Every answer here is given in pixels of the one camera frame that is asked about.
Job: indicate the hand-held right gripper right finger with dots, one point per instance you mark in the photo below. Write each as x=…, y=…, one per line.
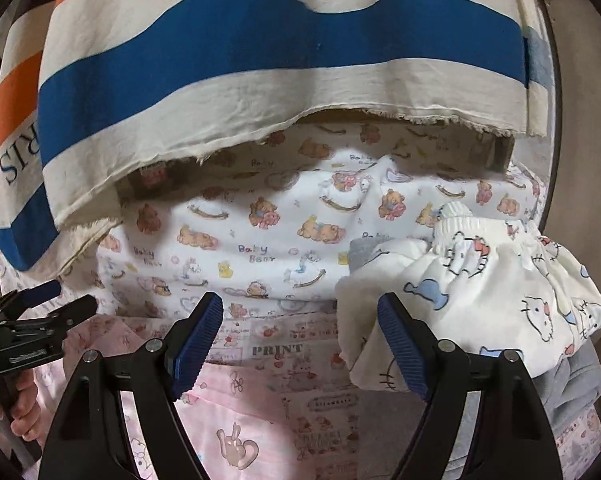
x=403, y=346

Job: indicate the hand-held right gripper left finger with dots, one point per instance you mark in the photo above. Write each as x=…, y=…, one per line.
x=195, y=346

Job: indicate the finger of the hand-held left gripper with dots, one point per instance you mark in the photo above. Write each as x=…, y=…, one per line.
x=73, y=309
x=43, y=292

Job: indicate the pink rabbit print pants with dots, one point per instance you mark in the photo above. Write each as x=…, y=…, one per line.
x=240, y=410

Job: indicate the white cat print pants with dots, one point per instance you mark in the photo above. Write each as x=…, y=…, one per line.
x=480, y=300

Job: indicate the person's left hand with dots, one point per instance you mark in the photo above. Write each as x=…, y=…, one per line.
x=28, y=405

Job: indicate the pink printed bedsheet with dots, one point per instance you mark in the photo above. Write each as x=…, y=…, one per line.
x=300, y=355

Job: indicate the white bear print blanket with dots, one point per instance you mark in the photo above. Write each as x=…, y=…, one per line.
x=260, y=240

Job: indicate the cream blue orange striped cloth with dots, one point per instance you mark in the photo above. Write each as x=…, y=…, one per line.
x=230, y=70

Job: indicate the black metal frame tube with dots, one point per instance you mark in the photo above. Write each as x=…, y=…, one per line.
x=556, y=110

